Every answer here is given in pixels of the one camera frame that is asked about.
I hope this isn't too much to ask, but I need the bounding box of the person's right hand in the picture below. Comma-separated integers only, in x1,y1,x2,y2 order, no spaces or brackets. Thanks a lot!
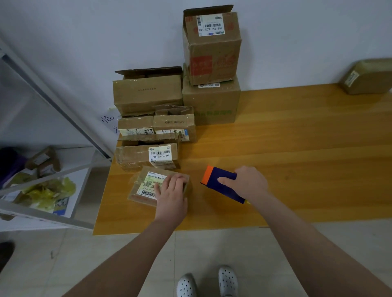
218,166,272,206

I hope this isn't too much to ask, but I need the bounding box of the person's left hand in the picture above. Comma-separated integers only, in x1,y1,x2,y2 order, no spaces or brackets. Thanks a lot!
153,173,191,226

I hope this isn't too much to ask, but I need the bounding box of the squat red-printed cardboard box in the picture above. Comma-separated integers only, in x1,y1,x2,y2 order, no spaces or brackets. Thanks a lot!
127,165,192,208

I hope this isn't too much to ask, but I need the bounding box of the blue orange tape dispenser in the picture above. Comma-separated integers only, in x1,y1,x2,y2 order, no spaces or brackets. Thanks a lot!
201,165,249,204

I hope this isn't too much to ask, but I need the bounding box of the box barcode label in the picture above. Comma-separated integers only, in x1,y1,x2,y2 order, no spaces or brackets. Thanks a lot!
116,142,181,171

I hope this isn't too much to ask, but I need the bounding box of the stack of cardboard boxes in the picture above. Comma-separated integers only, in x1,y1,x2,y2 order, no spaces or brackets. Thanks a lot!
113,5,243,144

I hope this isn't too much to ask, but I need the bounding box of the small brown cardboard box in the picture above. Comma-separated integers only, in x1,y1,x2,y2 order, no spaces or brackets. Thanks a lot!
340,58,392,95

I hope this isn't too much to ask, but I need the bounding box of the person's left forearm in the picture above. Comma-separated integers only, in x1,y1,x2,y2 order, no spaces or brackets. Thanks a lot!
61,217,181,297

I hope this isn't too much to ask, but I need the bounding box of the person's right forearm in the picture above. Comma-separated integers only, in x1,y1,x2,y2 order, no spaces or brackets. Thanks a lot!
254,193,392,297

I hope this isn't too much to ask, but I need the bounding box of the wooden table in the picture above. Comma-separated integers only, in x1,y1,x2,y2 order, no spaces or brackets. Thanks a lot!
92,84,392,236

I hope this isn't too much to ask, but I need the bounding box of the white perforated clog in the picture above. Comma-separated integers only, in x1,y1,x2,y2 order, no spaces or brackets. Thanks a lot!
218,265,240,297
176,273,198,297

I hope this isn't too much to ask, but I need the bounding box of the yellow plastic bag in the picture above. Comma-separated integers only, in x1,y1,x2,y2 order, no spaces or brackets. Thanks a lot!
15,177,77,212

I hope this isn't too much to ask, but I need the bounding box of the grey metal shelf rack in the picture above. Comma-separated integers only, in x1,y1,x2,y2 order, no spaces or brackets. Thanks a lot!
0,40,115,230

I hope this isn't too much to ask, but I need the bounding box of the small open carton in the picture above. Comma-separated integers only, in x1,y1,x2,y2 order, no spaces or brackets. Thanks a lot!
24,147,61,178

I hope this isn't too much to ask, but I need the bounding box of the dark blue bag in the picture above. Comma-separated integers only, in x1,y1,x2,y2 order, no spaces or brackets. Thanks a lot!
0,147,27,187

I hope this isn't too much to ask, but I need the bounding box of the white paper wall sign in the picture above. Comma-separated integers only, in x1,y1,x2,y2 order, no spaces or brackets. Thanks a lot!
99,109,122,135

